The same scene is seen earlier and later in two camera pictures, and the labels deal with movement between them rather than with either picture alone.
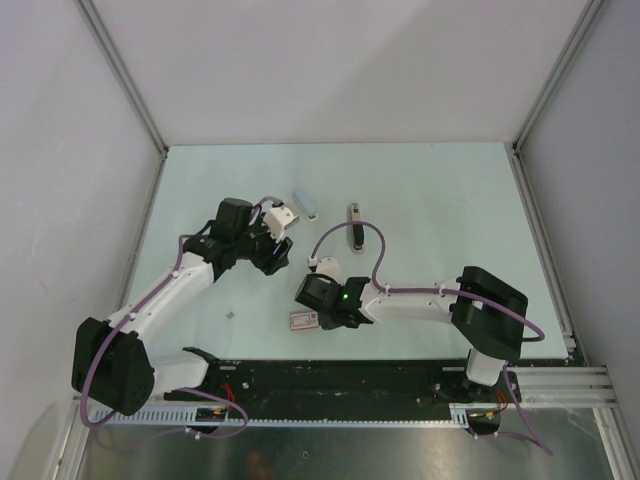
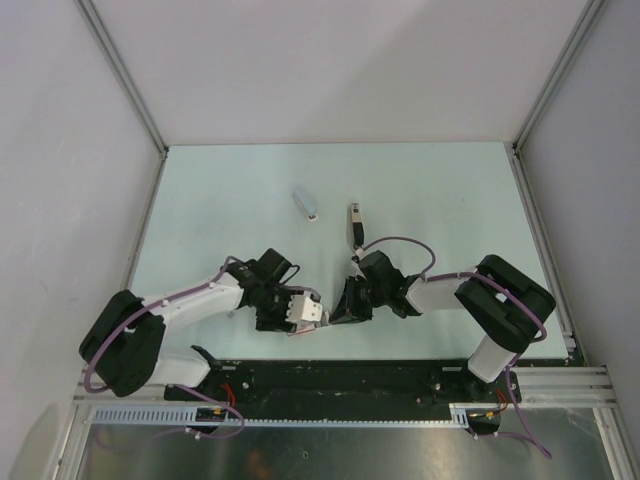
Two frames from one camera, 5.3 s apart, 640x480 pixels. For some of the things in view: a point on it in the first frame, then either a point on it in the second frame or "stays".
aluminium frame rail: x=541 y=386 stays
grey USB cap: x=308 y=202 stays
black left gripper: x=281 y=254 to x=278 y=322
